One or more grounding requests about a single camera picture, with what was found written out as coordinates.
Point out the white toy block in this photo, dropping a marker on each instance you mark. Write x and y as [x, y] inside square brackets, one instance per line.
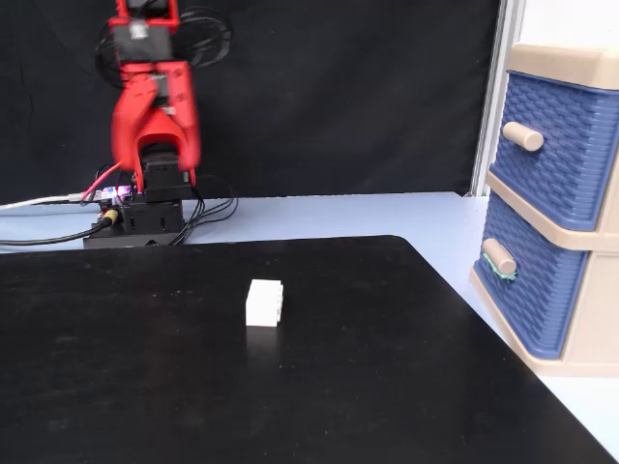
[261, 304]

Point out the blue woven drawer banded knob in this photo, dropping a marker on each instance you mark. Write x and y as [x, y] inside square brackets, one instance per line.
[537, 295]

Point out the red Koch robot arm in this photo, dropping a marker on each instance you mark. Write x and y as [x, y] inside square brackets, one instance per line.
[164, 92]

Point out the blue woven drawer plain knob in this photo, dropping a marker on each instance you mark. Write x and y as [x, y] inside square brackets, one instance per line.
[561, 159]

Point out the black table mat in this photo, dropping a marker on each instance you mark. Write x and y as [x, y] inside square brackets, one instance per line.
[193, 377]

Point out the lit controller circuit board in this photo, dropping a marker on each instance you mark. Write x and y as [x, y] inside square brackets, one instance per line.
[116, 193]

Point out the green rubber band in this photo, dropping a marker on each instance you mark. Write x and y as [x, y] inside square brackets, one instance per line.
[503, 276]

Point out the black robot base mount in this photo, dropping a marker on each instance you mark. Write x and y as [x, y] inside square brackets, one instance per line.
[150, 217]

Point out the white aluminium post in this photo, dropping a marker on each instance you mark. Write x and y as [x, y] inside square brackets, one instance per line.
[498, 96]

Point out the beige drawer cabinet frame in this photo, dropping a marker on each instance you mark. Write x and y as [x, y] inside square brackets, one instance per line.
[595, 314]

